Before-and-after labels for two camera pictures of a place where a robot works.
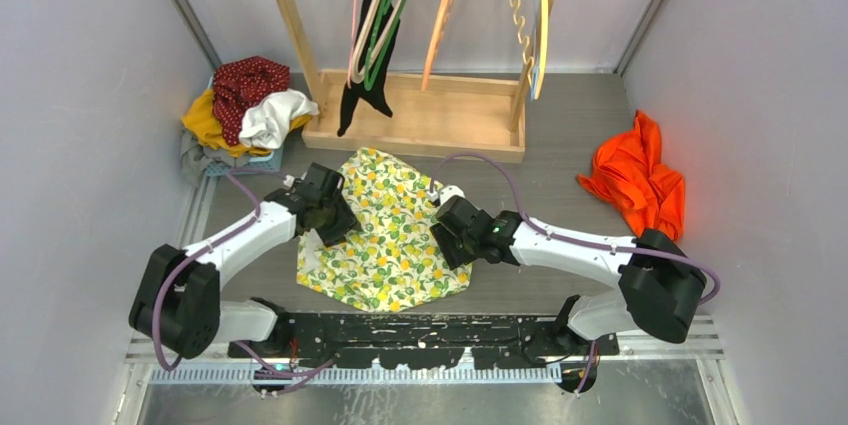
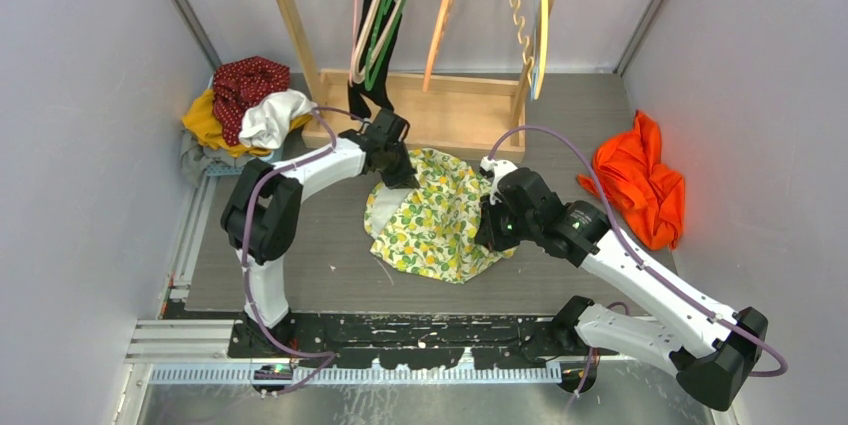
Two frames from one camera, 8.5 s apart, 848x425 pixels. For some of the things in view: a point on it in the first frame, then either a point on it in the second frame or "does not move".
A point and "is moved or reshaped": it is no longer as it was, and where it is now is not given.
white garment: [264, 124] does not move
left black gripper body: [335, 221] to [397, 171]
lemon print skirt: [392, 261] is moved or reshaped
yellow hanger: [542, 23] does not move
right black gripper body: [456, 251] to [504, 229]
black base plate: [427, 340] does not move
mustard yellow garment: [199, 115] does not move
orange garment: [628, 172] does not move
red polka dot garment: [237, 82] does not move
